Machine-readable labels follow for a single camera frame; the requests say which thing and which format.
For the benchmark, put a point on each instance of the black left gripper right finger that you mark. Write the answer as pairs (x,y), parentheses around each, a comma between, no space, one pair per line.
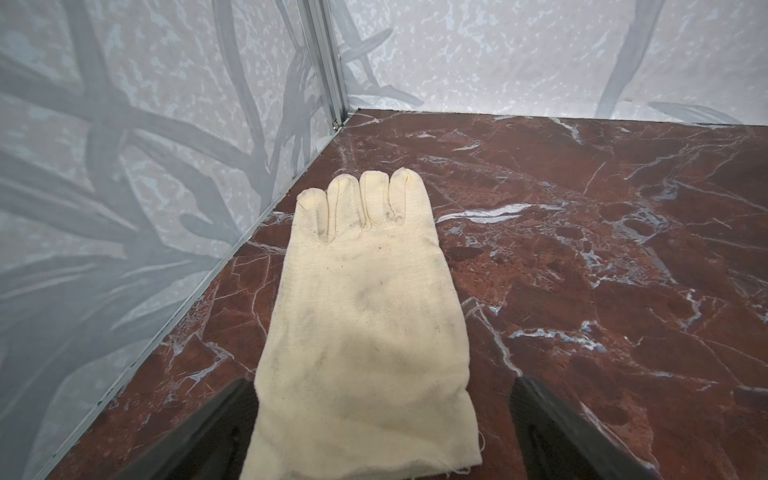
(557,443)

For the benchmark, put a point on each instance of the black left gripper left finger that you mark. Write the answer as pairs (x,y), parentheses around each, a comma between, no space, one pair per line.
(211,444)

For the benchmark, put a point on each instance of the cream fabric work glove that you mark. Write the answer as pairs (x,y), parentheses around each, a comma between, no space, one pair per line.
(365,369)

